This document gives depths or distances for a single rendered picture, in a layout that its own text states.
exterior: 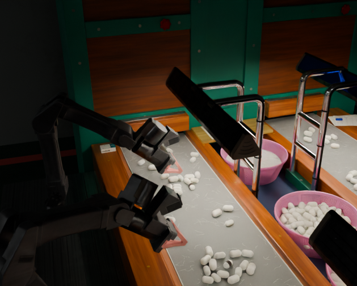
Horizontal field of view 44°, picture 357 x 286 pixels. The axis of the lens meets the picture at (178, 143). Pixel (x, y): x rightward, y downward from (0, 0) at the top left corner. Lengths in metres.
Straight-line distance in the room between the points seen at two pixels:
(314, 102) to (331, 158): 0.38
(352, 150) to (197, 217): 0.79
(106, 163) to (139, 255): 0.55
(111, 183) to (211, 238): 0.44
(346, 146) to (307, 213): 0.56
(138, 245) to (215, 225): 0.26
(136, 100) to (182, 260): 0.81
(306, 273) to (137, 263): 0.45
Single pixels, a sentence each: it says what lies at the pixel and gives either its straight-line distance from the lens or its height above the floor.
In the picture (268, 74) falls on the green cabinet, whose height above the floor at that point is 0.98.
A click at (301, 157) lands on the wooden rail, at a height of 0.76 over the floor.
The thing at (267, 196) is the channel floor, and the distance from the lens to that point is 1.69.
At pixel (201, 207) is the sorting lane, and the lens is 1.49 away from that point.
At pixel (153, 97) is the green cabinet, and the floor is 0.93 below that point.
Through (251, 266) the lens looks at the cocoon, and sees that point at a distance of 1.25.
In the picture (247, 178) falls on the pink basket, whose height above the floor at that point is 0.71.
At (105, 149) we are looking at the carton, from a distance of 1.80.
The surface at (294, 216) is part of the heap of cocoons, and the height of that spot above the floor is 0.74.
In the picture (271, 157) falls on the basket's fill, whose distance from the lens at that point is 1.84.
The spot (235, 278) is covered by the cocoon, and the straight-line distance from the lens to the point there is 1.22.
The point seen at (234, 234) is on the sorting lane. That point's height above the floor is 0.74.
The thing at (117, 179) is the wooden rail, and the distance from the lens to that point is 1.62.
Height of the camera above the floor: 1.60
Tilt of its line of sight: 27 degrees down
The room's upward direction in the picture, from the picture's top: 1 degrees counter-clockwise
